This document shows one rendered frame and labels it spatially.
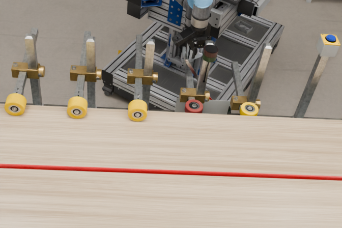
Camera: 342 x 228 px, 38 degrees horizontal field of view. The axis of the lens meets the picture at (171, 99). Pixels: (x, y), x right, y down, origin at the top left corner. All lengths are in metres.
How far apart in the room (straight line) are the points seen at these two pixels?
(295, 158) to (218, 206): 0.42
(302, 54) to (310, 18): 0.55
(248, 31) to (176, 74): 0.78
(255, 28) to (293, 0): 0.95
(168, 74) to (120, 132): 1.38
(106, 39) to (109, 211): 2.31
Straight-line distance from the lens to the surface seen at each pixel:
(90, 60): 2.15
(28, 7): 4.31
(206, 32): 2.18
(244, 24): 3.93
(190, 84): 2.34
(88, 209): 1.82
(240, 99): 2.36
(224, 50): 3.65
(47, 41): 3.94
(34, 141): 2.03
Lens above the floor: 2.44
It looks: 44 degrees down
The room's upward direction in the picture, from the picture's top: 8 degrees clockwise
